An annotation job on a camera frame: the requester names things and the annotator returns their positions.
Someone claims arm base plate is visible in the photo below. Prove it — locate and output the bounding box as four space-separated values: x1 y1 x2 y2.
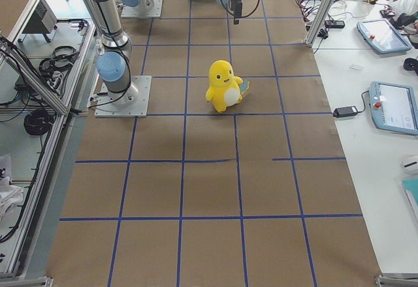
121 0 163 19
94 76 152 118

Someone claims grey electronics box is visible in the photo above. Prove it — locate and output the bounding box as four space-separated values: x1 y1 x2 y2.
22 0 57 42

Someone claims teach pendant tablet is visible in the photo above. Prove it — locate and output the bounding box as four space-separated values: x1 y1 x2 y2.
356 19 412 54
369 81 417 136

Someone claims brown paper table mat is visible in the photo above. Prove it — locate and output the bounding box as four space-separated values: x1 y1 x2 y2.
46 0 379 286

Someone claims yellow plush toy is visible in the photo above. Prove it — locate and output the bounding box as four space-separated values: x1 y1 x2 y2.
205 60 249 113

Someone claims black power adapter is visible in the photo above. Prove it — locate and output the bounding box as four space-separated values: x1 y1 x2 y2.
332 105 359 118

